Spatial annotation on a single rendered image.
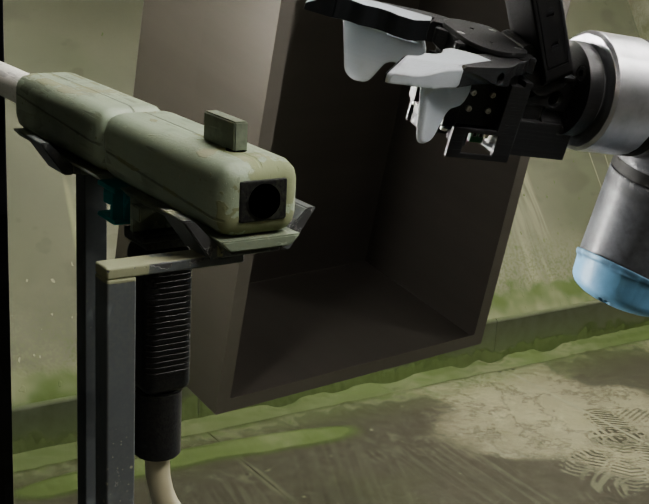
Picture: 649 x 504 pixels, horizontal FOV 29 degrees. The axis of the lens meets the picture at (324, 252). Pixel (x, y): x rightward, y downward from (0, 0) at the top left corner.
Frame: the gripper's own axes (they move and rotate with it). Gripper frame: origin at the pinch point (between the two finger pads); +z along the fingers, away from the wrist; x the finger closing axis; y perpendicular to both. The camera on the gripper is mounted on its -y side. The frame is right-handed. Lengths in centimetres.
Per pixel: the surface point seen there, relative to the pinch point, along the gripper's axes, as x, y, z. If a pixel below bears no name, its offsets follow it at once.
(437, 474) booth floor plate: 117, 128, -106
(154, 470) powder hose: -14.1, 25.9, 11.7
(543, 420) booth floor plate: 136, 126, -145
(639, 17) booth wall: 251, 50, -222
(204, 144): -16.1, 3.0, 13.9
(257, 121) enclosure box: 82, 37, -30
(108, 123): -7.2, 5.8, 16.7
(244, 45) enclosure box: 88, 28, -28
